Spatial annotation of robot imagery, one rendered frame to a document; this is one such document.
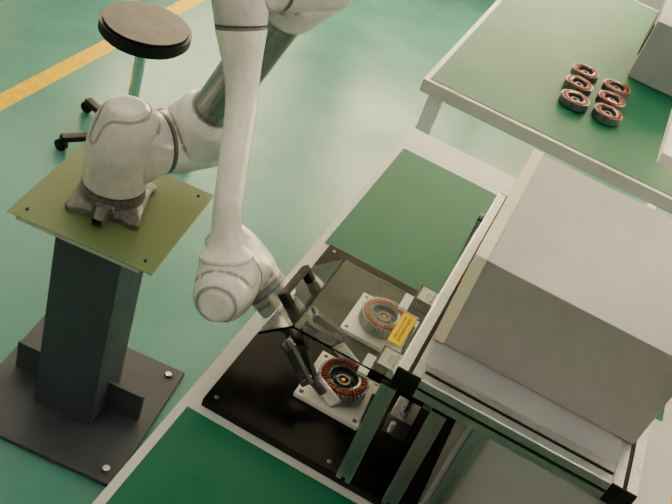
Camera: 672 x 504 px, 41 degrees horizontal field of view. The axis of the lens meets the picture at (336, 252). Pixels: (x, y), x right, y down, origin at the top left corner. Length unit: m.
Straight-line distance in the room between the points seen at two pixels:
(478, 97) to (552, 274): 1.82
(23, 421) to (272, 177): 1.61
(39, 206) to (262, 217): 1.51
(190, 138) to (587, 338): 1.07
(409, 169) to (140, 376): 1.04
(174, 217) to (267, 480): 0.77
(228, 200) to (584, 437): 0.75
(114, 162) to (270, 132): 2.04
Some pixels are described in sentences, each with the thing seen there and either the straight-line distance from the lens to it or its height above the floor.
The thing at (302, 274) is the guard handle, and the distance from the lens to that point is 1.73.
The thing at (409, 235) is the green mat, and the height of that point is 0.75.
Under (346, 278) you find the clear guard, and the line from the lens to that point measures 1.76.
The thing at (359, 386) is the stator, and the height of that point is 0.82.
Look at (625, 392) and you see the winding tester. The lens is 1.61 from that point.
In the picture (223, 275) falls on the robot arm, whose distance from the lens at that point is 1.66.
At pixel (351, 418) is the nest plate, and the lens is 1.90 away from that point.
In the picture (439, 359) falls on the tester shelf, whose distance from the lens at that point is 1.61.
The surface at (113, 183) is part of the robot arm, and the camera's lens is 2.17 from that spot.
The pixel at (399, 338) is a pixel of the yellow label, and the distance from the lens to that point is 1.68.
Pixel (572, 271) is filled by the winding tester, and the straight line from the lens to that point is 1.60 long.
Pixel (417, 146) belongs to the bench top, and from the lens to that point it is 2.88.
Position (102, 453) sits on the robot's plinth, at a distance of 2.68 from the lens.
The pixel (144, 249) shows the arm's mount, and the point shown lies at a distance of 2.17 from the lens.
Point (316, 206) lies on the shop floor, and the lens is 3.75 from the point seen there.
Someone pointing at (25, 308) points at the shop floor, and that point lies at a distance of 3.05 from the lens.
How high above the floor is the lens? 2.17
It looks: 38 degrees down
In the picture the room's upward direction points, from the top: 21 degrees clockwise
